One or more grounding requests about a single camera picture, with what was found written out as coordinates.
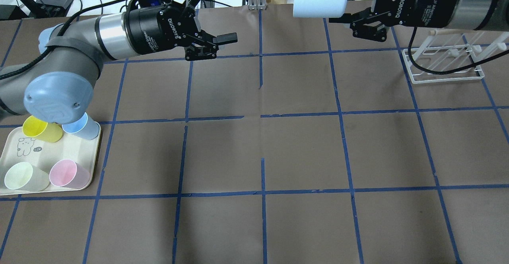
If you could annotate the cream plastic cup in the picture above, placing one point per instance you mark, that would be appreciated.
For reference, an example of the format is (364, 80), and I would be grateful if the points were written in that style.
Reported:
(24, 176)

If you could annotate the pink plastic cup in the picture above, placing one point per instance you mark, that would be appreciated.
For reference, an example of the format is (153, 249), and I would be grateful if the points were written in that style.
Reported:
(67, 173)

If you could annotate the black gripper near rack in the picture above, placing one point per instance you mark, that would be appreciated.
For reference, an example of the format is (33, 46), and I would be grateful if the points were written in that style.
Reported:
(431, 2)

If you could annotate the white wire cup rack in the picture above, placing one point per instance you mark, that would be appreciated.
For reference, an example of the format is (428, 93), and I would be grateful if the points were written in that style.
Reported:
(447, 55)

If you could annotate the black power adapter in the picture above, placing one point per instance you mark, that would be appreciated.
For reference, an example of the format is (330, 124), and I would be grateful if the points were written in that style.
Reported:
(55, 8)

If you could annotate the black gripper near tray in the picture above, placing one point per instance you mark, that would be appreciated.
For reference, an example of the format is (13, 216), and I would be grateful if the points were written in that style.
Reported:
(152, 29)

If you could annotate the yellow plastic cup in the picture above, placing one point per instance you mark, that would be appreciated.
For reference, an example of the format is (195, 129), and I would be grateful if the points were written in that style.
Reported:
(41, 130)

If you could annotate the grey robot arm near tray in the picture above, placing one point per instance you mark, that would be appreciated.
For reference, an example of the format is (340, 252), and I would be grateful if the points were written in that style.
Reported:
(58, 85)

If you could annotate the cream plastic tray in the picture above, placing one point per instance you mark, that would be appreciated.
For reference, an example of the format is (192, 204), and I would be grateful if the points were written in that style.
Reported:
(16, 148)

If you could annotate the grey robot arm near rack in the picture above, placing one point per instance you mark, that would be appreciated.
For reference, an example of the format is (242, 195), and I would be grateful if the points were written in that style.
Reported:
(484, 15)

